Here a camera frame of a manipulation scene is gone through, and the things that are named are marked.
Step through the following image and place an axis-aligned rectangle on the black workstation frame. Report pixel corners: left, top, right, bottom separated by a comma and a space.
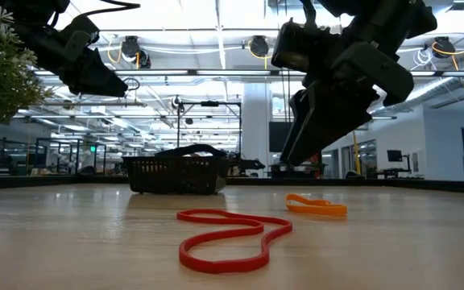
34, 138, 108, 175
176, 100, 243, 162

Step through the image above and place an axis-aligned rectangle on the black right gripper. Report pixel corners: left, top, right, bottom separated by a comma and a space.
279, 38, 415, 168

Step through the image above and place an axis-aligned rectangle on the small black monitor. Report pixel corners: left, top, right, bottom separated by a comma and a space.
386, 149, 404, 164

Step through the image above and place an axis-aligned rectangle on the green artificial plant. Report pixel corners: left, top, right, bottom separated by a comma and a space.
0, 4, 54, 126

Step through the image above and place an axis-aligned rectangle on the black ceiling cable reel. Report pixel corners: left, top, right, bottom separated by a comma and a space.
120, 35, 141, 58
249, 35, 272, 58
433, 35, 457, 60

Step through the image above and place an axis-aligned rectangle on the yellow cable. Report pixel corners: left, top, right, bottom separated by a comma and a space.
351, 130, 363, 175

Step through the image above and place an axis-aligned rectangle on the black aluminium table frame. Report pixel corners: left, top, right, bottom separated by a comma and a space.
0, 173, 464, 196

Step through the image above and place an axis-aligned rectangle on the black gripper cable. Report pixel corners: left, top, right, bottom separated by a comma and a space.
78, 0, 142, 19

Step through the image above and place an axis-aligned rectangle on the black slotted plastic basket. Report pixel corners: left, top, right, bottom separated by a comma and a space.
121, 155, 230, 197

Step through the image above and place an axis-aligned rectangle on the large red rubber band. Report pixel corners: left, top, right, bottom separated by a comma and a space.
176, 209, 294, 276

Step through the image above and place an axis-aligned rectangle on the orange rubber band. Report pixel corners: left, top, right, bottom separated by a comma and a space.
284, 193, 349, 217

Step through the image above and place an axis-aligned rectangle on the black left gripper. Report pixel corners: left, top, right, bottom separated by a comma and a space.
14, 14, 130, 98

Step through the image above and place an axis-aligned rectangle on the black monitor screen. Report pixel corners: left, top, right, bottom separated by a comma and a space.
268, 121, 294, 154

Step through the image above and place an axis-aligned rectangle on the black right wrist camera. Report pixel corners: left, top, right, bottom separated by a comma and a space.
271, 17, 340, 74

